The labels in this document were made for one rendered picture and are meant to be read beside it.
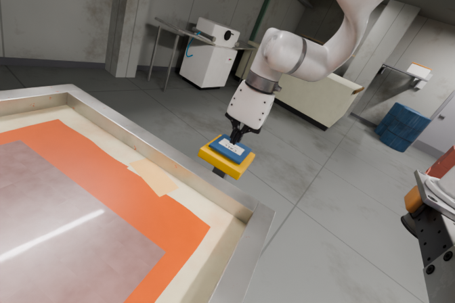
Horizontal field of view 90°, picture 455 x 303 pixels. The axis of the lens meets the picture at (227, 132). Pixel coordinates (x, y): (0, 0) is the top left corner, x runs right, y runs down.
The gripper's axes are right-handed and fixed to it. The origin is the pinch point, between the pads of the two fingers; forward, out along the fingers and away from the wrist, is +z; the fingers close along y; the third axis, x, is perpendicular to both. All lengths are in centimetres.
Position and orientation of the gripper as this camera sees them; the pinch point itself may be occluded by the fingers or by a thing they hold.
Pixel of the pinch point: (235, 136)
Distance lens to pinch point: 63.4
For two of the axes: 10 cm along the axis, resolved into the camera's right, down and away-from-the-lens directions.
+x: -4.0, 2.9, -8.7
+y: -8.4, -4.8, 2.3
